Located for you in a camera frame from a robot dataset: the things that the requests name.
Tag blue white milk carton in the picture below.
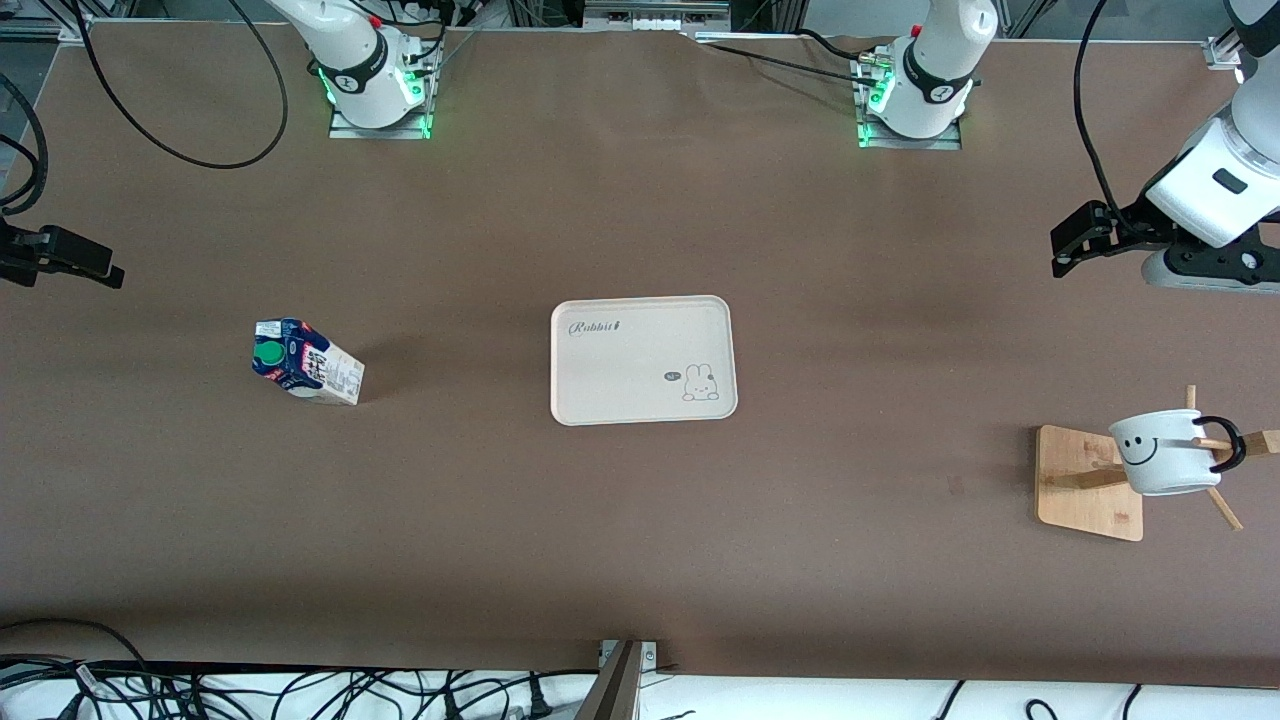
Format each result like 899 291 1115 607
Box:
252 318 366 407

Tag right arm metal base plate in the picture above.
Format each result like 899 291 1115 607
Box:
328 40 433 139

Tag aluminium frame rail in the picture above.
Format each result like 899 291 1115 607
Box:
0 14 93 43
1204 0 1280 71

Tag grey power strip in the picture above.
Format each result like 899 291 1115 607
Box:
583 0 733 33

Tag dark camera stand pole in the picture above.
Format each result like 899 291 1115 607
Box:
575 640 661 720

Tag tangled black floor cables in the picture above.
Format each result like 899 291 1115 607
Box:
0 655 601 720

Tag beige rabbit print tray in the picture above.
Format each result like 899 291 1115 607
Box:
550 295 739 427

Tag black looped floor cable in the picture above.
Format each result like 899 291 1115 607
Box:
0 617 151 691

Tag white smiley face cup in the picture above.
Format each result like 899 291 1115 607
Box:
1108 408 1248 497

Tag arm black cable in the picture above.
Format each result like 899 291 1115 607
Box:
1073 0 1141 231
0 0 291 217

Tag wooden mug tree stand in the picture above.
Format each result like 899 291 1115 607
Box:
1035 385 1280 543

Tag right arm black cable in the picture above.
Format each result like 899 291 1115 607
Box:
0 0 291 217

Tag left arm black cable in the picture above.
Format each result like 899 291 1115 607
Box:
1073 0 1141 231

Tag black base power cable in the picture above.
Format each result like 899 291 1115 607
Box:
795 28 881 63
690 38 881 91

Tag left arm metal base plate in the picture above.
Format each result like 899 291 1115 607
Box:
855 55 963 151

